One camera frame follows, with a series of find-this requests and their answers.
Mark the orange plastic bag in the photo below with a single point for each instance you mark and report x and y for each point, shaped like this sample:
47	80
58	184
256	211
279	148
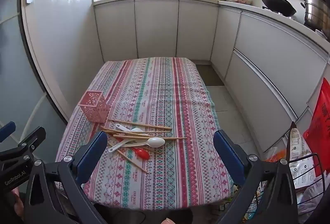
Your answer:
275	155

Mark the white printed bag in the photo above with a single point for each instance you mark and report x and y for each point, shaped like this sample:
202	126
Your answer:
300	154

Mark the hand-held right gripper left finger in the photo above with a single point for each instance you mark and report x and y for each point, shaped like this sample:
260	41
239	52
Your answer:
92	153

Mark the patterned striped tablecloth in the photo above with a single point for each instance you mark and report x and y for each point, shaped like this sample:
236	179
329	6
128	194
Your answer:
167	97

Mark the frosted glass door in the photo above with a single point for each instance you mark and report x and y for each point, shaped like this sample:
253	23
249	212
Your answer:
20	84

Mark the red plastic bag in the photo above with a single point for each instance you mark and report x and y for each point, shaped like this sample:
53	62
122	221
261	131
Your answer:
321	115

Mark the stainless steel pot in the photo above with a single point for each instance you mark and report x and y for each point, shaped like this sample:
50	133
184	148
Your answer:
315	11

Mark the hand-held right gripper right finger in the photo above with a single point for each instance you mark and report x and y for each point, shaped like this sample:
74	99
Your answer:
226	153

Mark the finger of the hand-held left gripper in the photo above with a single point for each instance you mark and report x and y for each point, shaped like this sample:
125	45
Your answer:
33	136
7	130

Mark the white rice paddle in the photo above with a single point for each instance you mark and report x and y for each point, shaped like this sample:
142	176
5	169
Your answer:
136	131

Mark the white plastic spoon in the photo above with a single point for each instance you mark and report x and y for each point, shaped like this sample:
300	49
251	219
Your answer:
154	142

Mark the red plastic spoon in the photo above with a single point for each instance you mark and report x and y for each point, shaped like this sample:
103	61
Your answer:
141	154

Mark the pink perforated utensil basket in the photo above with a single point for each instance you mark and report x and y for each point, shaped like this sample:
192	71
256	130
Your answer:
94	108

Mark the person's left hand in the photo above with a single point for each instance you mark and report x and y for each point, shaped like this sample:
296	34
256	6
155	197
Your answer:
19	200

